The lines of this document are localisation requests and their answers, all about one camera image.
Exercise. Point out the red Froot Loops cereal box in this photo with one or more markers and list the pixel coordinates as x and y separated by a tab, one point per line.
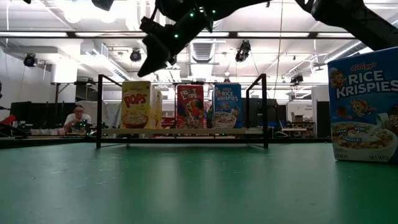
189	107

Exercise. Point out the yellow Pops cereal box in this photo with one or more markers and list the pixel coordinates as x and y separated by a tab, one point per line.
158	109
135	105

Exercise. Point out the blue Rice Krispies cereal box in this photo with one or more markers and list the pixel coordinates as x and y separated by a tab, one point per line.
228	105
363	102

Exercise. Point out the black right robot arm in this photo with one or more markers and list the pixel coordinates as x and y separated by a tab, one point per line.
351	15

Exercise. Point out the black background robot arm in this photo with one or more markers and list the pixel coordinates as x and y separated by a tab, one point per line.
14	130

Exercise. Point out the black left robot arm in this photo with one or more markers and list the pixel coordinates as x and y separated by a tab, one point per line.
102	3

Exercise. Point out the wooden shelf board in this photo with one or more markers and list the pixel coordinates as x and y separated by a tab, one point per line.
186	131

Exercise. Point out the ceiling light strip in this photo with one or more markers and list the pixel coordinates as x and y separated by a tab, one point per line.
335	35
34	34
105	34
273	34

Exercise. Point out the black cabinet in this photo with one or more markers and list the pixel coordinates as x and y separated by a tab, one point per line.
255	113

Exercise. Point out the person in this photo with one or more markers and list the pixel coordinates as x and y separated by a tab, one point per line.
77	119

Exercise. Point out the black partition panel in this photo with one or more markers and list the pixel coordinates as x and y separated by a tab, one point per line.
37	115
322	118

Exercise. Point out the cardboard box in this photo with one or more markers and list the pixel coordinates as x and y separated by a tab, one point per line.
297	117

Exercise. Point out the red background object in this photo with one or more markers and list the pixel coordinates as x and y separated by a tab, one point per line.
7	120

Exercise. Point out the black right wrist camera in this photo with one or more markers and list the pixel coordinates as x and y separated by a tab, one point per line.
150	26

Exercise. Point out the black shelf side frame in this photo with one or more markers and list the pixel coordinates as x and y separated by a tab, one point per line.
99	109
264	109

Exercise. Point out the black aluminium table frame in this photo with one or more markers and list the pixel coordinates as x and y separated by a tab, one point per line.
46	142

